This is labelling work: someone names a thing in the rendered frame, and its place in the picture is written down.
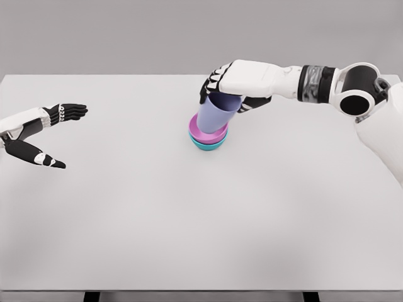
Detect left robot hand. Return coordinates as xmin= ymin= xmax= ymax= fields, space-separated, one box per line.
xmin=0 ymin=103 xmax=89 ymax=170

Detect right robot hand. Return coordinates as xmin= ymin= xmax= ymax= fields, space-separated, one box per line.
xmin=199 ymin=59 xmax=284 ymax=114

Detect lavender cup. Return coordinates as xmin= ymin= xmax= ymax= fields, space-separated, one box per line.
xmin=196 ymin=91 xmax=242 ymax=135

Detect pink bowl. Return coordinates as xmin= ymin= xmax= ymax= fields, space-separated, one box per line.
xmin=188 ymin=113 xmax=229 ymax=145

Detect teal bowl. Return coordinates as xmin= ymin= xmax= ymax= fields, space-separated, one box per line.
xmin=188 ymin=128 xmax=229 ymax=153

